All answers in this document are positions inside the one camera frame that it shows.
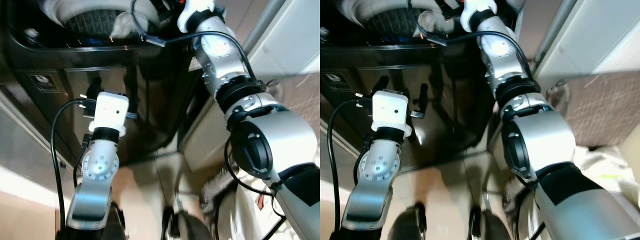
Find white cloth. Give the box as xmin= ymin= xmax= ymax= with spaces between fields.
xmin=417 ymin=10 xmax=449 ymax=39
xmin=110 ymin=7 xmax=152 ymax=41

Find dark top-load washing machine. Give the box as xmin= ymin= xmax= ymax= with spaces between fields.
xmin=0 ymin=0 xmax=213 ymax=168
xmin=320 ymin=0 xmax=511 ymax=173

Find washer label sticker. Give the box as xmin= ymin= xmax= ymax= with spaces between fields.
xmin=27 ymin=74 xmax=60 ymax=94
xmin=324 ymin=72 xmax=357 ymax=91

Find perforated washer drum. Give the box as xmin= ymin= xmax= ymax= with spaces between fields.
xmin=65 ymin=10 xmax=126 ymax=39
xmin=372 ymin=9 xmax=426 ymax=37

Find white washer drum rim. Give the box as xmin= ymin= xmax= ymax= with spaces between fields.
xmin=336 ymin=0 xmax=417 ymax=22
xmin=42 ymin=0 xmax=132 ymax=27

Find grey vertical pipe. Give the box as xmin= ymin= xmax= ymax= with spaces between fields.
xmin=242 ymin=0 xmax=289 ymax=57
xmin=530 ymin=0 xmax=577 ymax=66

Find white cabinet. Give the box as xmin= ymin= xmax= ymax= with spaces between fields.
xmin=247 ymin=0 xmax=321 ymax=77
xmin=533 ymin=0 xmax=640 ymax=77

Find dark robot left leg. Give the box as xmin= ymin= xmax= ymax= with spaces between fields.
xmin=109 ymin=202 xmax=128 ymax=240
xmin=387 ymin=204 xmax=429 ymax=240

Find dark robot leg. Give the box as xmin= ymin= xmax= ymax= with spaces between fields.
xmin=387 ymin=204 xmax=429 ymax=240
xmin=161 ymin=207 xmax=215 ymax=240
xmin=468 ymin=206 xmax=507 ymax=240
xmin=109 ymin=202 xmax=128 ymax=240

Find dark robot right leg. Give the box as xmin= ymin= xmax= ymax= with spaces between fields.
xmin=468 ymin=206 xmax=507 ymax=240
xmin=161 ymin=207 xmax=215 ymax=240

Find grey furry cloth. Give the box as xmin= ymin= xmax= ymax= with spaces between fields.
xmin=200 ymin=169 xmax=239 ymax=227
xmin=502 ymin=177 xmax=532 ymax=227

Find white laundry pile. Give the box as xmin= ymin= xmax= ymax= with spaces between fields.
xmin=575 ymin=144 xmax=640 ymax=202
xmin=215 ymin=170 xmax=302 ymax=240

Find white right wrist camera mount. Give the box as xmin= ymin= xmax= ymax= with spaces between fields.
xmin=177 ymin=0 xmax=224 ymax=34
xmin=459 ymin=0 xmax=497 ymax=30

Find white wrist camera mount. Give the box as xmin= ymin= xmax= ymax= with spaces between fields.
xmin=459 ymin=0 xmax=497 ymax=30
xmin=177 ymin=0 xmax=224 ymax=34
xmin=371 ymin=90 xmax=413 ymax=139
xmin=89 ymin=91 xmax=130 ymax=137

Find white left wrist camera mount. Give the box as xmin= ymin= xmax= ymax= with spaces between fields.
xmin=371 ymin=90 xmax=413 ymax=139
xmin=89 ymin=91 xmax=130 ymax=137

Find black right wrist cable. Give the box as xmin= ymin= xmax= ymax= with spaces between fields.
xmin=131 ymin=0 xmax=254 ymax=81
xmin=407 ymin=0 xmax=534 ymax=77

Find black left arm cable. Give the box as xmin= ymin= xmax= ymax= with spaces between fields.
xmin=327 ymin=97 xmax=374 ymax=237
xmin=51 ymin=98 xmax=97 ymax=232

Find black right elbow cable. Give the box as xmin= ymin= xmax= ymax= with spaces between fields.
xmin=223 ymin=137 xmax=287 ymax=219
xmin=529 ymin=221 xmax=547 ymax=240

